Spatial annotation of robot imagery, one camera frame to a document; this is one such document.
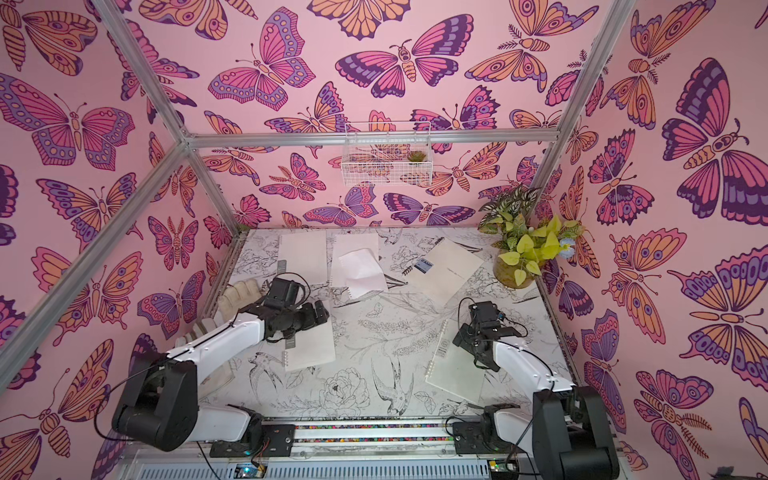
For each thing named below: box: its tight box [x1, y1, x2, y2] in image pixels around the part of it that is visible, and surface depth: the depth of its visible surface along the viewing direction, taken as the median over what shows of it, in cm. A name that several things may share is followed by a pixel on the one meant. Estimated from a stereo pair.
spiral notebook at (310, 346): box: [283, 318, 336, 372], surface depth 90 cm
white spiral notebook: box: [278, 230, 328, 286], surface depth 122 cm
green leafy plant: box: [478, 186, 585, 287], surface depth 88 cm
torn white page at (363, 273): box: [338, 248, 388, 299], surface depth 109 cm
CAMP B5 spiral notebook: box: [402, 237, 484, 307], surface depth 109 cm
